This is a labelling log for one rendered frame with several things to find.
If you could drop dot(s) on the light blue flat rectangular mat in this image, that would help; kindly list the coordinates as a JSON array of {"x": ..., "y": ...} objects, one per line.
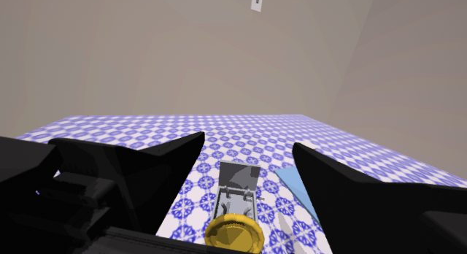
[{"x": 292, "y": 180}]

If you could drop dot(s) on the yellow round plate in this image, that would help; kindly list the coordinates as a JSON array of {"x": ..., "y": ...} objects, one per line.
[{"x": 235, "y": 232}]

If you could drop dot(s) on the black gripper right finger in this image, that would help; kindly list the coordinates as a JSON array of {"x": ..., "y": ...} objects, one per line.
[{"x": 360, "y": 214}]

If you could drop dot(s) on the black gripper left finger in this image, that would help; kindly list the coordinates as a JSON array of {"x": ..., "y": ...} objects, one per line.
[{"x": 149, "y": 179}]

